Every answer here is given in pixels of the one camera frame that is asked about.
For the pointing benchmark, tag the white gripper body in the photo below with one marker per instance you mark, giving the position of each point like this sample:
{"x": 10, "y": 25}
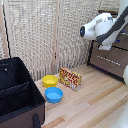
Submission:
{"x": 106, "y": 46}

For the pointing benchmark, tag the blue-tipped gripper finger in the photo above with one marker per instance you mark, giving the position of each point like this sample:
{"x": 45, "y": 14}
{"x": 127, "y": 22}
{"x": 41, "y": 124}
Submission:
{"x": 123, "y": 32}
{"x": 117, "y": 41}

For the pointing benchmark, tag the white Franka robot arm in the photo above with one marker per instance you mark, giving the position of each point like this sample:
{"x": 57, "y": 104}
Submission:
{"x": 100, "y": 26}

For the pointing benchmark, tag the red yellow snack box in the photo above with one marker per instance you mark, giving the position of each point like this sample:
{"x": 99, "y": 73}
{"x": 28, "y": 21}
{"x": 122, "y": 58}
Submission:
{"x": 70, "y": 78}

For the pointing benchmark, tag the yellow bowl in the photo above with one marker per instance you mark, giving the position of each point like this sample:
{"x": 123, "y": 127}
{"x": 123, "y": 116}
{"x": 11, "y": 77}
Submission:
{"x": 50, "y": 80}

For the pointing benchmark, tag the blue bowl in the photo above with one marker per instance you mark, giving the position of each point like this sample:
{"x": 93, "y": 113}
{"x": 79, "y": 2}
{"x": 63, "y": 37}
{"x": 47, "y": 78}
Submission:
{"x": 54, "y": 94}

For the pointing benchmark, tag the black fabric storage box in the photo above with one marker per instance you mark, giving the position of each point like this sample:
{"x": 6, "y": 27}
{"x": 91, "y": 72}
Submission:
{"x": 16, "y": 93}

